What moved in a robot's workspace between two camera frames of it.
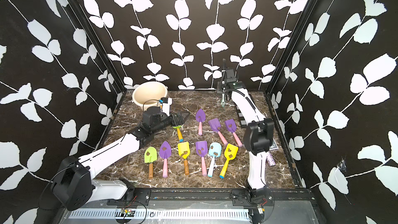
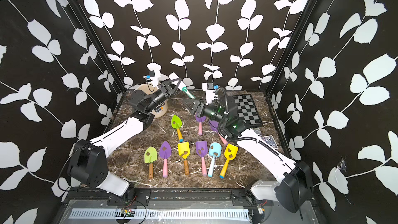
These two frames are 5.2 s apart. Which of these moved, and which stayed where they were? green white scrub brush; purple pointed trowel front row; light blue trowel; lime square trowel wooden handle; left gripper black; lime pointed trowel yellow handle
Moved: left gripper black; green white scrub brush
Stayed: light blue trowel; purple pointed trowel front row; lime pointed trowel yellow handle; lime square trowel wooden handle
